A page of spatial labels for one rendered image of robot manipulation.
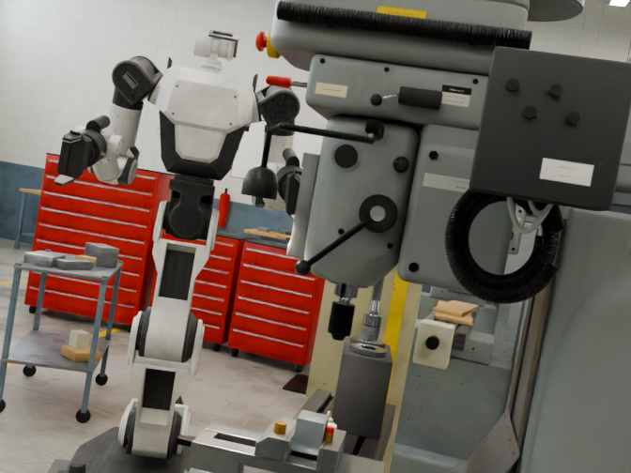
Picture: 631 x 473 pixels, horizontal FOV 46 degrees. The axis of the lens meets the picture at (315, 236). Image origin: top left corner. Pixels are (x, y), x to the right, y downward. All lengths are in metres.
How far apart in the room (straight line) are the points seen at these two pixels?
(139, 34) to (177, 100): 9.71
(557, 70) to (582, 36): 9.76
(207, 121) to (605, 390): 1.30
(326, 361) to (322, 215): 1.94
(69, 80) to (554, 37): 7.18
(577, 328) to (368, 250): 0.39
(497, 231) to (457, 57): 0.32
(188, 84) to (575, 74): 1.27
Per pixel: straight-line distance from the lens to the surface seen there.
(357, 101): 1.37
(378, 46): 1.38
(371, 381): 1.77
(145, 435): 2.29
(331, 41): 1.39
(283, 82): 1.62
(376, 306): 1.88
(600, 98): 1.12
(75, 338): 4.57
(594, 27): 10.93
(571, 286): 1.31
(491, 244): 1.34
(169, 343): 2.09
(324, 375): 3.31
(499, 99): 1.11
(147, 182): 6.61
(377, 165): 1.38
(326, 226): 1.39
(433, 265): 1.35
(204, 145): 2.13
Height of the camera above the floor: 1.46
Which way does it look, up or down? 3 degrees down
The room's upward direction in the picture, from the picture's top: 10 degrees clockwise
